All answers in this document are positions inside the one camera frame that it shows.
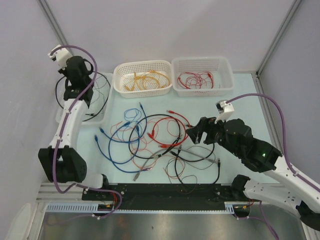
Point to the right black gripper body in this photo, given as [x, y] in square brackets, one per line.
[215, 132]

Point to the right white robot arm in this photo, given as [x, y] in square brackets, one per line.
[260, 156]

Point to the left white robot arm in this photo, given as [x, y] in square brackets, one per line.
[60, 160]

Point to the right white plastic basket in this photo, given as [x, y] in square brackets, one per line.
[202, 76]

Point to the white plastic basket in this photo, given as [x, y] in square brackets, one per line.
[140, 79]
[202, 76]
[97, 108]

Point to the middle white plastic basket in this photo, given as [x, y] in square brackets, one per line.
[140, 79]

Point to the left white plastic basket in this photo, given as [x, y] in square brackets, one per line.
[97, 108]

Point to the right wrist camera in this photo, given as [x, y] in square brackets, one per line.
[225, 111]

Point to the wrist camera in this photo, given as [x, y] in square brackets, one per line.
[225, 111]
[60, 56]

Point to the white slotted cable duct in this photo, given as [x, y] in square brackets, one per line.
[97, 208]

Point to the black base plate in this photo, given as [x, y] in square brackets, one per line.
[176, 197]

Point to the aluminium frame post right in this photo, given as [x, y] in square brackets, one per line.
[279, 35]

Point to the aluminium frame post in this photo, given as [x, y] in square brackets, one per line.
[279, 35]
[53, 23]

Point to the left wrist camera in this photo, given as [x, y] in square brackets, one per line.
[60, 56]

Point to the aluminium frame post left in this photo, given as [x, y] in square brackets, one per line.
[53, 23]

